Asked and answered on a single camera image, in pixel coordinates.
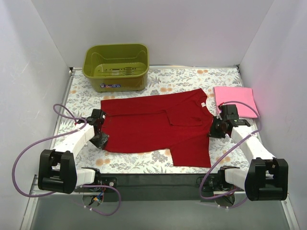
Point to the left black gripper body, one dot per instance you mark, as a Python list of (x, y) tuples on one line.
[(100, 139)]

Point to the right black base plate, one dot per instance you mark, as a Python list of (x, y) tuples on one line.
[(212, 183)]

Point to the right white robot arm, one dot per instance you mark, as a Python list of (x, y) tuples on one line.
[(267, 176)]

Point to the aluminium frame rail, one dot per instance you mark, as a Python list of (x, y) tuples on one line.
[(156, 202)]

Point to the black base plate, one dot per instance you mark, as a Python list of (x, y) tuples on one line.
[(212, 183), (105, 183)]

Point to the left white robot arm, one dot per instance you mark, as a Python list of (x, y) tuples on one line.
[(57, 169)]

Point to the olive green plastic bin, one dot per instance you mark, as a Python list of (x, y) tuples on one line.
[(117, 67)]

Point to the folded pink t shirt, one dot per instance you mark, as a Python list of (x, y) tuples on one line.
[(245, 95)]

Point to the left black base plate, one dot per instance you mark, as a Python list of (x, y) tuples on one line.
[(105, 183)]

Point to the red t shirt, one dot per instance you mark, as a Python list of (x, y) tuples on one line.
[(179, 122)]

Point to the floral table mat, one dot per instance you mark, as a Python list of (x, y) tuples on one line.
[(81, 99)]

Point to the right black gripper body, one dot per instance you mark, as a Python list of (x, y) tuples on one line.
[(214, 129)]

